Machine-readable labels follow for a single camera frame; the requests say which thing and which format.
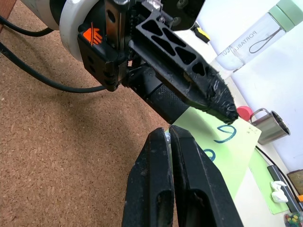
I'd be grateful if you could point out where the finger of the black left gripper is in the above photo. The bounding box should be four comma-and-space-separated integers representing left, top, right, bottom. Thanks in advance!
128, 14, 239, 125
125, 66, 207, 125

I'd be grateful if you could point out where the small steel cup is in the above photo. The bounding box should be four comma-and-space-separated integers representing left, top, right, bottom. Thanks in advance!
250, 107, 292, 146

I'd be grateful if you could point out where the clear bottle with green cap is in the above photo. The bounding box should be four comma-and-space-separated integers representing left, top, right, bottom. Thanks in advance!
214, 0, 303, 72

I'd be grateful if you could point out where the brown box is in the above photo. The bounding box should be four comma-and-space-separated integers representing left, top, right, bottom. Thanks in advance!
287, 169, 303, 196

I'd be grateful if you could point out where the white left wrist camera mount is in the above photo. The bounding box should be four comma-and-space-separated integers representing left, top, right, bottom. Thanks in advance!
59, 0, 105, 63

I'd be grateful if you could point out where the brown wooden board frame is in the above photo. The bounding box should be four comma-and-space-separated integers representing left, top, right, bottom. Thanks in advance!
0, 0, 18, 34

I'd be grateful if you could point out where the crumpled white tissue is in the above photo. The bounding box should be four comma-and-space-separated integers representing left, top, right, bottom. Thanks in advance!
269, 180, 290, 203

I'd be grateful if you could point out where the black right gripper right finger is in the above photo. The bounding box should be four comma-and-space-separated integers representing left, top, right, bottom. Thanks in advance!
169, 125, 245, 227

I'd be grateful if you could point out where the light green sheet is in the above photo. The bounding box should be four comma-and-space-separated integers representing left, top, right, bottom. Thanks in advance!
248, 148, 290, 215

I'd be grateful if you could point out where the clear box of coloured pushpins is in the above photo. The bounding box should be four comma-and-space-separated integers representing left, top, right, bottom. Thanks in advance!
283, 211, 303, 227

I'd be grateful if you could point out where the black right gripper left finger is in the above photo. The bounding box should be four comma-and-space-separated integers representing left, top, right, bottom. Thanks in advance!
122, 127, 175, 227

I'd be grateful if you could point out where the dark grey flat bar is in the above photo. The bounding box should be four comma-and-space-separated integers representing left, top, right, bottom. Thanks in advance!
267, 165, 302, 213

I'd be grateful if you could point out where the cork board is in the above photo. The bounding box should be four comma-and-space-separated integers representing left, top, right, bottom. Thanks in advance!
0, 0, 180, 227

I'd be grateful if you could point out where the green paper note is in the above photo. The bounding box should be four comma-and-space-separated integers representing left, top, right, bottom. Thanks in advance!
165, 105, 262, 200

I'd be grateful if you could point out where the thin black cable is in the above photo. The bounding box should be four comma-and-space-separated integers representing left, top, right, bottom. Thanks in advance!
255, 145, 297, 198

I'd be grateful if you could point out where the yellow and black tool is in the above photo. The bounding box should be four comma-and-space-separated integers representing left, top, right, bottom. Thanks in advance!
193, 22, 212, 44

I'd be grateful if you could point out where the red round cap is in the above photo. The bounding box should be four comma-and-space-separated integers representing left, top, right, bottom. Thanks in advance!
236, 105, 253, 122

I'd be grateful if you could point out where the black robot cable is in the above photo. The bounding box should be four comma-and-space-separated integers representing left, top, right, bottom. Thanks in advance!
0, 15, 54, 37
0, 42, 107, 93

